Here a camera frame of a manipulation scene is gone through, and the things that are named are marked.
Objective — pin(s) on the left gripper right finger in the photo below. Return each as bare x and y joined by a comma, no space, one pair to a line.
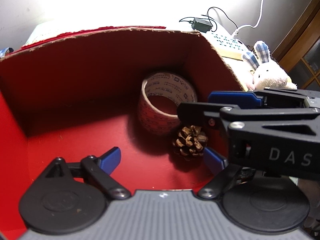
223,174

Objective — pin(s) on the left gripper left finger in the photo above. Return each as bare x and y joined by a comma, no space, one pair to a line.
96,171

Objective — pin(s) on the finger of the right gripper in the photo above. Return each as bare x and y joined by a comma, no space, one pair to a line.
215,115
268,97

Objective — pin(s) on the brown pine cone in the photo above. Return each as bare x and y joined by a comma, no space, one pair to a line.
190,142

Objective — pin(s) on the printed tape roll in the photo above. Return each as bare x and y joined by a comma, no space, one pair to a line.
161,94

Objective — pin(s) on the white plush bunny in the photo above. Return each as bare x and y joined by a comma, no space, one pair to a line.
267,73

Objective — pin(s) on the wooden cabinet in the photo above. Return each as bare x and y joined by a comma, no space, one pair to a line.
298,53

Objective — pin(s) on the white power strip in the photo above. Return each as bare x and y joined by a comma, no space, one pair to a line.
225,45

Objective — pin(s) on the red cardboard box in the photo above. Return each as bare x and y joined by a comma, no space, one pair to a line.
78,95

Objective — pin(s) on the black power adapter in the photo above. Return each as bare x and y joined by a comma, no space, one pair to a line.
201,25

